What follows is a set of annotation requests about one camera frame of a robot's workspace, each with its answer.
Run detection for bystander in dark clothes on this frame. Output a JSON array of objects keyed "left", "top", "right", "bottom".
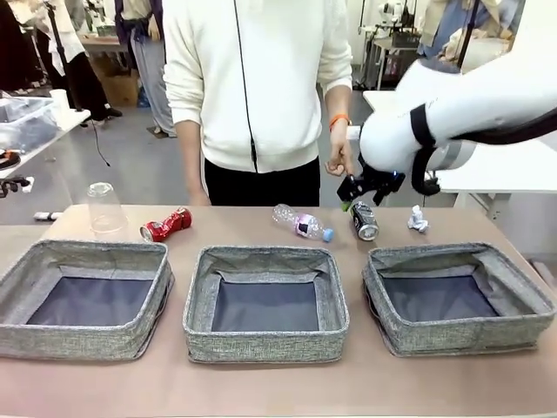
[{"left": 0, "top": 0, "right": 47, "bottom": 91}]

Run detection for wooden top background table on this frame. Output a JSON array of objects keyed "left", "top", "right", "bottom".
[{"left": 82, "top": 35, "right": 131, "bottom": 57}]

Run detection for person's left forearm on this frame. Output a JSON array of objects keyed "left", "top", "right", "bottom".
[{"left": 324, "top": 84, "right": 352, "bottom": 121}]

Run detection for crushed red soda can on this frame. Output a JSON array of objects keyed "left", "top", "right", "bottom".
[{"left": 139, "top": 207, "right": 193, "bottom": 244}]

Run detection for person's left hand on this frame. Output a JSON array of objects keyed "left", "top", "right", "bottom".
[{"left": 325, "top": 125, "right": 356, "bottom": 178}]

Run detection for clear plastic water bottle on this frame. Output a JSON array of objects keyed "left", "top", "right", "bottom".
[{"left": 272, "top": 203, "right": 335, "bottom": 243}]

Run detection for bystander in blue shirt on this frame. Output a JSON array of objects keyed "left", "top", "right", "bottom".
[{"left": 417, "top": 0, "right": 493, "bottom": 57}]

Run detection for black stand pole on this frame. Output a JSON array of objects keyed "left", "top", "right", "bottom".
[{"left": 456, "top": 0, "right": 480, "bottom": 73}]

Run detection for black tripod pole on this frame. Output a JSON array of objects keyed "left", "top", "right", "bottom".
[{"left": 45, "top": 0, "right": 88, "bottom": 114}]

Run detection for white paper ball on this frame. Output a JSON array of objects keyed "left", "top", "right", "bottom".
[{"left": 406, "top": 205, "right": 431, "bottom": 233}]

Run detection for white workbench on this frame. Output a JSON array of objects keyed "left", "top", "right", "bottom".
[{"left": 0, "top": 98, "right": 91, "bottom": 179}]

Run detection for thin black cord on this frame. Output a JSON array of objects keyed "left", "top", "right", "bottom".
[{"left": 232, "top": 0, "right": 260, "bottom": 173}]

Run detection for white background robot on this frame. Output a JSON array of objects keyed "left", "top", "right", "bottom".
[{"left": 376, "top": 0, "right": 408, "bottom": 27}]

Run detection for white paper cup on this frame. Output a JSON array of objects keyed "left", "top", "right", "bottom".
[{"left": 49, "top": 89, "right": 70, "bottom": 117}]

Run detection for bystander in white coat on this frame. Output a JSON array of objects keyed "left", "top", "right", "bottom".
[{"left": 37, "top": 0, "right": 123, "bottom": 125}]

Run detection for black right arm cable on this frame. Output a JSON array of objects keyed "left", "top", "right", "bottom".
[{"left": 411, "top": 104, "right": 557, "bottom": 197}]

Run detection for black Pepsi can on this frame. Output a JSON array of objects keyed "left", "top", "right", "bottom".
[{"left": 350, "top": 200, "right": 379, "bottom": 242}]

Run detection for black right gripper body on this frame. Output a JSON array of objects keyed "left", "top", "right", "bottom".
[{"left": 354, "top": 163, "right": 406, "bottom": 206}]

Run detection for brown cardboard box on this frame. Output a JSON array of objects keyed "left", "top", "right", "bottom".
[{"left": 104, "top": 73, "right": 140, "bottom": 108}]

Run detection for person's right forearm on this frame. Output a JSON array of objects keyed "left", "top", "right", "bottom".
[{"left": 173, "top": 119, "right": 210, "bottom": 197}]

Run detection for metal frame background table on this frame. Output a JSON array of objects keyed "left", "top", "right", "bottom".
[{"left": 372, "top": 37, "right": 421, "bottom": 91}]

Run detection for grey fabric basket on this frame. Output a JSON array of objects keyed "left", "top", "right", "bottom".
[
  {"left": 361, "top": 242, "right": 557, "bottom": 358},
  {"left": 0, "top": 238, "right": 175, "bottom": 362},
  {"left": 182, "top": 246, "right": 351, "bottom": 365}
]

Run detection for black and orange tool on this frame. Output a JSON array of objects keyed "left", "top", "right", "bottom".
[{"left": 0, "top": 147, "right": 22, "bottom": 171}]

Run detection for black trousers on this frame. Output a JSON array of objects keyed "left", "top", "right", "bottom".
[{"left": 203, "top": 156, "right": 322, "bottom": 208}]

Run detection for white knit sweater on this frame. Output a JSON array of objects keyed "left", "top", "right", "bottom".
[{"left": 163, "top": 0, "right": 353, "bottom": 174}]

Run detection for thin black floor cable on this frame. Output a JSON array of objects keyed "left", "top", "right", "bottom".
[{"left": 89, "top": 121, "right": 111, "bottom": 169}]

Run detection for clear plastic storage bin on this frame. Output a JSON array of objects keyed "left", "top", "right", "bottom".
[{"left": 0, "top": 96, "right": 60, "bottom": 153}]

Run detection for beige cloth pile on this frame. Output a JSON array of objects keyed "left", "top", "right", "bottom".
[{"left": 437, "top": 28, "right": 517, "bottom": 73}]

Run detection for clear plastic cup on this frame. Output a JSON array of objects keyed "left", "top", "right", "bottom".
[{"left": 86, "top": 182, "right": 131, "bottom": 236}]

